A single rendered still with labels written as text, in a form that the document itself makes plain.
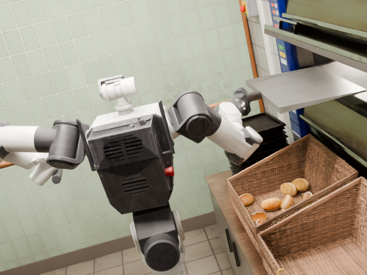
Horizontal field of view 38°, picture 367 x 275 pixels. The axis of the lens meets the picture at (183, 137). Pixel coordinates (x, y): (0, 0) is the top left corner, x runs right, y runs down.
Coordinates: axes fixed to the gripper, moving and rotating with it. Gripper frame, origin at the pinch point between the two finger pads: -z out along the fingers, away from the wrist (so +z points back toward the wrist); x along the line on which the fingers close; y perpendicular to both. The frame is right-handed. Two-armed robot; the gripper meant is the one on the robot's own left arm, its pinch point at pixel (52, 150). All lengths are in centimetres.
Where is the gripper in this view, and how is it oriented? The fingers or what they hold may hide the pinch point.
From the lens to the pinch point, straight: 238.7
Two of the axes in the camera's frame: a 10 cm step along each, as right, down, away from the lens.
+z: 1.3, 2.9, -9.5
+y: 9.6, -2.6, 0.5
